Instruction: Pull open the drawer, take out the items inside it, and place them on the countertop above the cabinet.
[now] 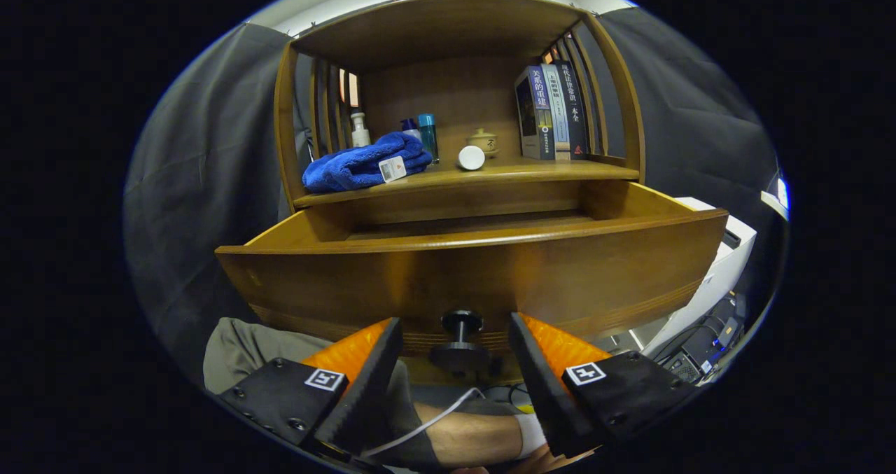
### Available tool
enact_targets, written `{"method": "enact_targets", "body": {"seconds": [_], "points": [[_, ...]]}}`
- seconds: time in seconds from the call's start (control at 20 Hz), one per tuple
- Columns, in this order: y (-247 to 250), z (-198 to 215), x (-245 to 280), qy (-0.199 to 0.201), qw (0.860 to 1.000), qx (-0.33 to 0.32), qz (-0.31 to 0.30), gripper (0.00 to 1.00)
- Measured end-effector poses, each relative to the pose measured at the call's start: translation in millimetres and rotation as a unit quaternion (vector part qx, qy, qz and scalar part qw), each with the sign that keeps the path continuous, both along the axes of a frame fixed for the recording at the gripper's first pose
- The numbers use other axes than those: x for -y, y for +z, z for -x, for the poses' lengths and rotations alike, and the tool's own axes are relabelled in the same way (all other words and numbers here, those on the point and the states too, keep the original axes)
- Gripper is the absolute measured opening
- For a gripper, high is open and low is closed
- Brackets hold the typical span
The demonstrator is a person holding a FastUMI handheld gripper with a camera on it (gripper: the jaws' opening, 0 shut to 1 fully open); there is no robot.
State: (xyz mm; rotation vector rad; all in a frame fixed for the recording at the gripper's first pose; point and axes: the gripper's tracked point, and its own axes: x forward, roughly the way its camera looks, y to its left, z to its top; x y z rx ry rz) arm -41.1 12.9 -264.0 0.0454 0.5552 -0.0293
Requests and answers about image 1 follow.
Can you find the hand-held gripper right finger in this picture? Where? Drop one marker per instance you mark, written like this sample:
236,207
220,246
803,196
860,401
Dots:
546,386

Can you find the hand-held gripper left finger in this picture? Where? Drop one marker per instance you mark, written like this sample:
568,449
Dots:
367,386

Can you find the black drawer knob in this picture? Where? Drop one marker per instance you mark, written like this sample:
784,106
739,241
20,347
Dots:
460,320

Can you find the wooden drawer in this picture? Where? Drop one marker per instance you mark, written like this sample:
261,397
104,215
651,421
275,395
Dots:
490,278

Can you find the white cream tube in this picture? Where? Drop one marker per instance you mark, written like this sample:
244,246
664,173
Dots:
471,157

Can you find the wooden countertop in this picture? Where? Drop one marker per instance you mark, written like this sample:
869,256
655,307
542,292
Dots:
518,173

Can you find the wooden cabinet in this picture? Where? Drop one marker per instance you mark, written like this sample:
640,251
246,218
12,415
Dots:
434,33

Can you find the black electronic equipment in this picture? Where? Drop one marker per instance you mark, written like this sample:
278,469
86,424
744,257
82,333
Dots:
700,351

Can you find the white side table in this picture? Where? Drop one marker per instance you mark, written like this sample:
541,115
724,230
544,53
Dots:
728,271

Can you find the blue folded towel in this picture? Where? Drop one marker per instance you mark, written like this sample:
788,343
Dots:
350,166

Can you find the small black object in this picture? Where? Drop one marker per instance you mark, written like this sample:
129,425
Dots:
731,239

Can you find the beige lidded teacup with saucer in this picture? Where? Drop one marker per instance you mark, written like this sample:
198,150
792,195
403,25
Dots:
484,141

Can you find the white pump bottle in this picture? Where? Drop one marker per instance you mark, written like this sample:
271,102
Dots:
360,132

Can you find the teal clear bottle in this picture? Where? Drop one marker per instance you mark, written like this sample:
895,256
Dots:
428,134

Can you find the white bottle with blue cap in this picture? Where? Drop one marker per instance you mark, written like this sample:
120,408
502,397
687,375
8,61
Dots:
409,129

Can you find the book with pale spine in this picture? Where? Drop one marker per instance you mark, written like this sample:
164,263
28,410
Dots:
558,117

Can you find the book with blue spine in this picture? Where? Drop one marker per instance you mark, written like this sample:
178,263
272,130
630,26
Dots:
532,117

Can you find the book with black spine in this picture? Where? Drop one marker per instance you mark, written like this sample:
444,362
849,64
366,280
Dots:
575,113

